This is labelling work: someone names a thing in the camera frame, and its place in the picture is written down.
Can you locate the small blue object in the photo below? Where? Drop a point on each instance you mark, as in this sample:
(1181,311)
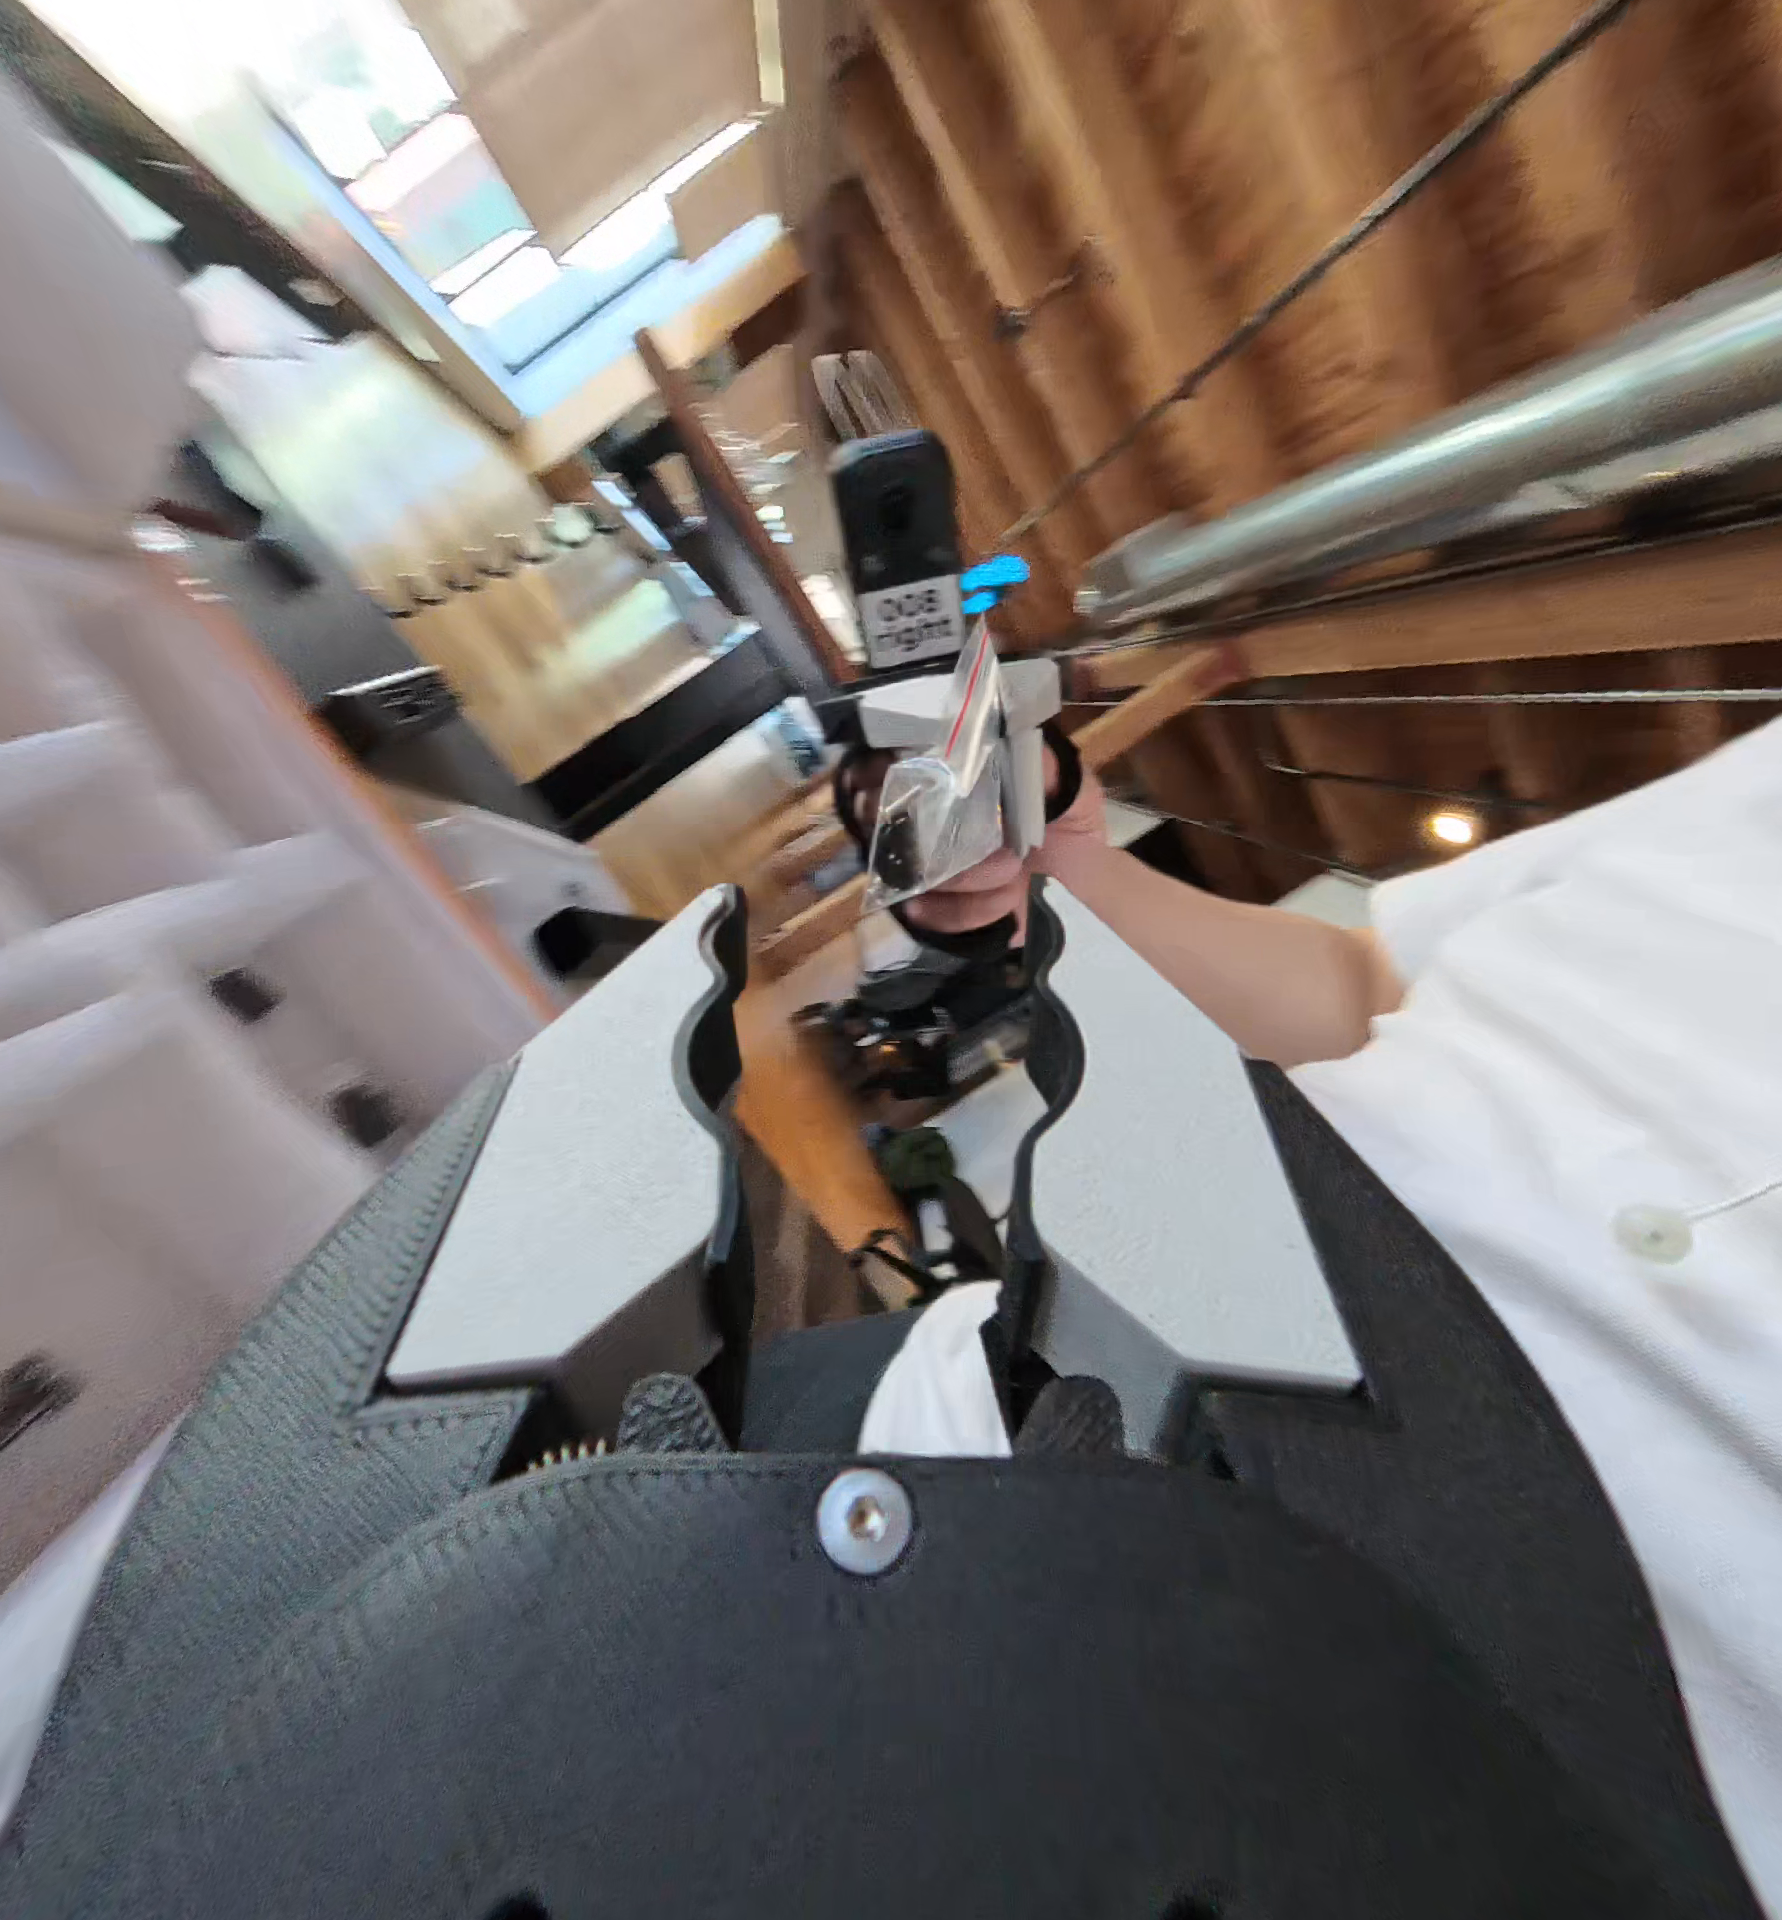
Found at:
(993,584)

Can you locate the white ceiling duct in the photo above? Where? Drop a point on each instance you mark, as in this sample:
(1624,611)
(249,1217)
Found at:
(1505,437)

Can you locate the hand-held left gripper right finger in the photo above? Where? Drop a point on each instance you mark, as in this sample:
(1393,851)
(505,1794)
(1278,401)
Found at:
(1190,1201)

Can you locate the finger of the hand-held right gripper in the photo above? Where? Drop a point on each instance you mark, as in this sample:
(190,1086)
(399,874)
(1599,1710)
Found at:
(905,722)
(1025,751)

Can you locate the green backpack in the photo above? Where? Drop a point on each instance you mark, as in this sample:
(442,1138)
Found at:
(921,1172)

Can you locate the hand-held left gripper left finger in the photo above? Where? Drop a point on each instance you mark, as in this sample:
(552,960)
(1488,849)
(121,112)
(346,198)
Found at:
(575,1201)

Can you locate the tiny bag with black part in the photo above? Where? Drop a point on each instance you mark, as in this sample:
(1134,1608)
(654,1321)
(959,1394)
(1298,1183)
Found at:
(921,826)

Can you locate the person's right forearm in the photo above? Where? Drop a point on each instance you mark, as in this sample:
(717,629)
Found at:
(1220,960)

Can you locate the person's right hand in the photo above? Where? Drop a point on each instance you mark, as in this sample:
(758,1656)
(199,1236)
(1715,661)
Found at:
(980,901)

